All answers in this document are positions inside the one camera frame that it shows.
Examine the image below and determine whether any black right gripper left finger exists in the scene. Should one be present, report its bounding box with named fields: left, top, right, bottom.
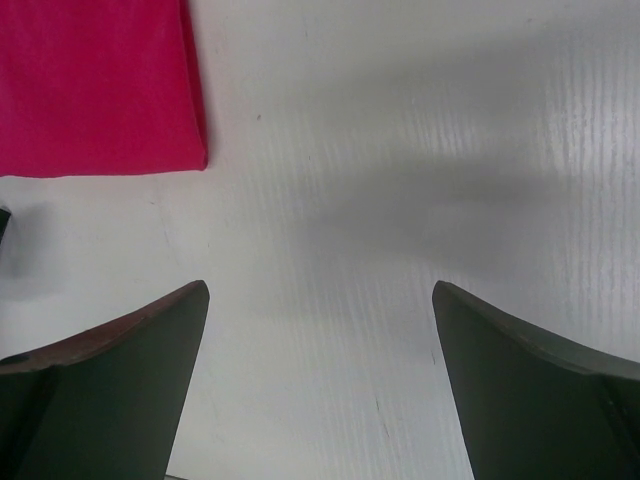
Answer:
left=1, top=280, right=210, bottom=479

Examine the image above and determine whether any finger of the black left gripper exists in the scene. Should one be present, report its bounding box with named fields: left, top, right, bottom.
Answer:
left=0, top=208, right=11, bottom=242

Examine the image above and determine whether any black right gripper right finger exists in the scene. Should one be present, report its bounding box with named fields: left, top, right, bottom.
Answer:
left=432, top=281, right=639, bottom=479

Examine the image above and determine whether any crimson pink t-shirt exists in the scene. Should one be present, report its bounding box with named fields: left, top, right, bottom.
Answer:
left=1, top=1, right=209, bottom=178

